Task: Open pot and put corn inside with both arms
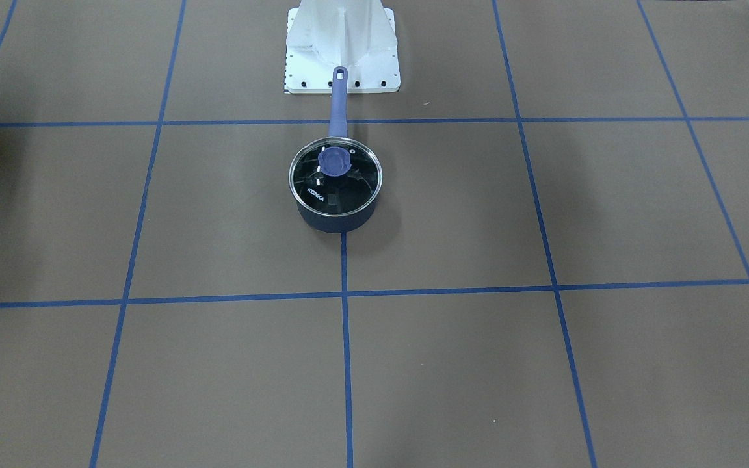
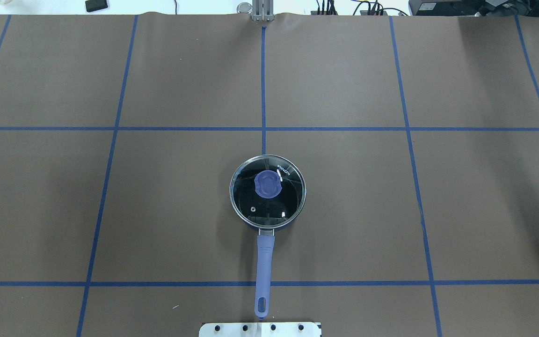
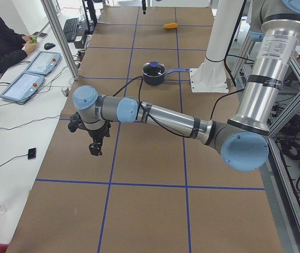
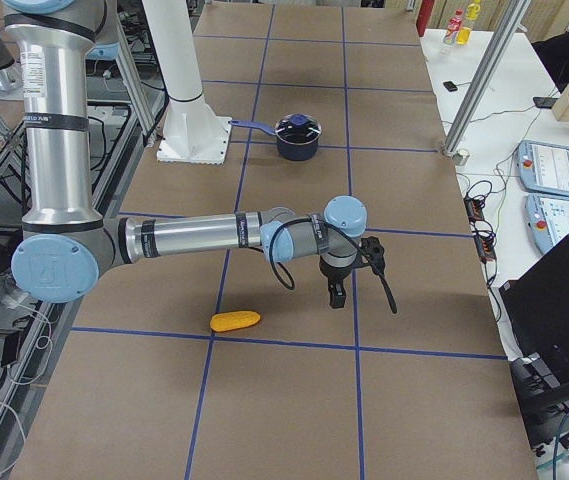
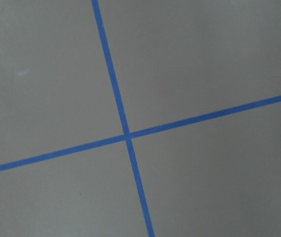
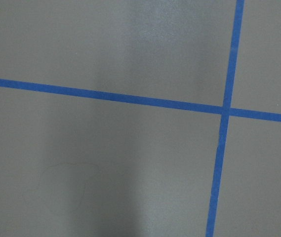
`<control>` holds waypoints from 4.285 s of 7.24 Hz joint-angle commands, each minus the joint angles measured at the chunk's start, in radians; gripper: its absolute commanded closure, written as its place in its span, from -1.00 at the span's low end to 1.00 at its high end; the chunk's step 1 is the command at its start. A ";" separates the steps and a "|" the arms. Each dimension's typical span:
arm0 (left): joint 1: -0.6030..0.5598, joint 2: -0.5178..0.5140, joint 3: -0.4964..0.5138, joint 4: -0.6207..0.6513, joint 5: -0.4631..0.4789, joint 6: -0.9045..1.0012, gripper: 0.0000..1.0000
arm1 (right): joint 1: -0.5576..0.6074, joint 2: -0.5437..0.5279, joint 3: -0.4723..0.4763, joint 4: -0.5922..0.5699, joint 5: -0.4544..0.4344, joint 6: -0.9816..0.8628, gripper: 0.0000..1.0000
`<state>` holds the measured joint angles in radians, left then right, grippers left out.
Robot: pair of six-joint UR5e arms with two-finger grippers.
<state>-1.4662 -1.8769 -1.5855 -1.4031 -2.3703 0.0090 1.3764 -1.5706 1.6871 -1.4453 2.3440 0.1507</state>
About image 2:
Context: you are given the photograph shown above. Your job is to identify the glass pot lid blue knob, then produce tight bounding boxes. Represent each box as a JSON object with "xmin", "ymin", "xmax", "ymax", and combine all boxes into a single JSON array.
[{"xmin": 229, "ymin": 155, "xmax": 307, "ymax": 231}]

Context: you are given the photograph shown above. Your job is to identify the dark blue saucepan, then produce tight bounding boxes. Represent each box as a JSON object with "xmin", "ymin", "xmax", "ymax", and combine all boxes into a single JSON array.
[{"xmin": 229, "ymin": 154, "xmax": 307, "ymax": 320}]

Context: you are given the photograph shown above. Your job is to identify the brown paper table mat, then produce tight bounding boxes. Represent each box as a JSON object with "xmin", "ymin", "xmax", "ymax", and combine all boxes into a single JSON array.
[{"xmin": 0, "ymin": 13, "xmax": 539, "ymax": 337}]

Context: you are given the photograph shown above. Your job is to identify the black small device on table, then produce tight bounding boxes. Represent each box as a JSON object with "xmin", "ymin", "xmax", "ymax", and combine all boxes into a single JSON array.
[{"xmin": 84, "ymin": 0, "xmax": 109, "ymax": 13}]

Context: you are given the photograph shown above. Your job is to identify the aluminium frame post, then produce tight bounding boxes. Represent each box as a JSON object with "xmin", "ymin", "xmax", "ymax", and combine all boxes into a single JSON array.
[{"xmin": 251, "ymin": 0, "xmax": 275, "ymax": 22}]

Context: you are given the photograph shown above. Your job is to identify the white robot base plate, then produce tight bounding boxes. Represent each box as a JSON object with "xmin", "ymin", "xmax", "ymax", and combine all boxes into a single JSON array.
[{"xmin": 198, "ymin": 322, "xmax": 322, "ymax": 337}]

